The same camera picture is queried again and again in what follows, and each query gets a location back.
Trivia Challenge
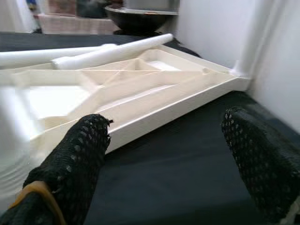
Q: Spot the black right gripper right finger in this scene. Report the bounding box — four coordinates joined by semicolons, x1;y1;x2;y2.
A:
221;105;300;225

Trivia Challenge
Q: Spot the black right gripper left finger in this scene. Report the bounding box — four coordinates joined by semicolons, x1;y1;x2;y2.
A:
0;113;113;225

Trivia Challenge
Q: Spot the white plastic table leg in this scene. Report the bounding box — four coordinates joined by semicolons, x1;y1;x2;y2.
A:
0;43;115;71
51;33;174;70
231;0;285;79
0;85;32;200

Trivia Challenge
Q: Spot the white plastic table top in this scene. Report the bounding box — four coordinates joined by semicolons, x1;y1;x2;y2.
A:
0;43;253;165

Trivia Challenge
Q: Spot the tan rubber band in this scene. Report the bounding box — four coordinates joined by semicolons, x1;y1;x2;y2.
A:
8;180;66;225

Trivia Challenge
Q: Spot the black tablecloth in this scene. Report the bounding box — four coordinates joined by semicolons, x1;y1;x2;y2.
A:
0;31;300;225

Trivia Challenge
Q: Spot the black bag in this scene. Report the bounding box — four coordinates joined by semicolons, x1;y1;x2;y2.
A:
76;0;113;19

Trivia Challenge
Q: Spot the reddish brown container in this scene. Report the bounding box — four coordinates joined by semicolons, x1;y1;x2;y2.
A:
46;0;78;15

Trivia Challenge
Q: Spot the large black bowl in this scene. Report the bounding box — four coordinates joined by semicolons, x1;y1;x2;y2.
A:
104;5;180;32

